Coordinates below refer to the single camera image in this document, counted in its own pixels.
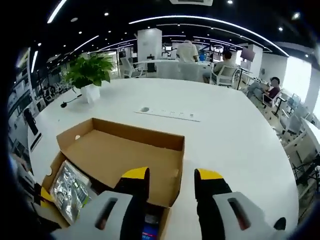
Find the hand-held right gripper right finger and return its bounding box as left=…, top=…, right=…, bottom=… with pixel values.
left=193, top=168, right=278, bottom=240

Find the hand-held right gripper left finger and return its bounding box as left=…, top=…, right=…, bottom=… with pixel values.
left=74, top=166, right=151, bottom=240

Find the silver foil pouch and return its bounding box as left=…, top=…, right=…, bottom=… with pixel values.
left=49, top=159, right=92, bottom=225

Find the blue soft tissue packet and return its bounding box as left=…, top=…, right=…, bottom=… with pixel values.
left=141, top=212, right=162, bottom=240

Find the brown cardboard shoe box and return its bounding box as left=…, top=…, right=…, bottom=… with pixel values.
left=34, top=117, right=186, bottom=240

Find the grey metal shelving rack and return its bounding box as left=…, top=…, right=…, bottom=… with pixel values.
left=7, top=47, right=35, bottom=116

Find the green potted plant white pot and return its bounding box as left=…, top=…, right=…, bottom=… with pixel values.
left=62, top=55, right=115, bottom=104

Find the white table socket panel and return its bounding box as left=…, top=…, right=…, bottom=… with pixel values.
left=133, top=106, right=202, bottom=123

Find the white mesh office chair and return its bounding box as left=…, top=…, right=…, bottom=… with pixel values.
left=119, top=56, right=145, bottom=79
left=211, top=66, right=240, bottom=87

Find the grey desk monitor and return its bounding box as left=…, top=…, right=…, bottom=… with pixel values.
left=241, top=47, right=256, bottom=61

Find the white office counter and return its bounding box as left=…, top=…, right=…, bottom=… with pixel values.
left=136, top=59, right=213, bottom=81

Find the white square pillar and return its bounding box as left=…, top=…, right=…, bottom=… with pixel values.
left=137, top=28, right=163, bottom=62

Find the long ceiling light strip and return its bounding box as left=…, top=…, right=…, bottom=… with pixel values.
left=46, top=0, right=68, bottom=25

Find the curved ceiling light strip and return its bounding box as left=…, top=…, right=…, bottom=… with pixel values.
left=128, top=15, right=291, bottom=57

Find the ceiling air conditioner vent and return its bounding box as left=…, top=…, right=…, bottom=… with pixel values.
left=169, top=0, right=214, bottom=6

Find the wall display screen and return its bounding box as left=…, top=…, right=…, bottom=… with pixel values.
left=209, top=41, right=237, bottom=55

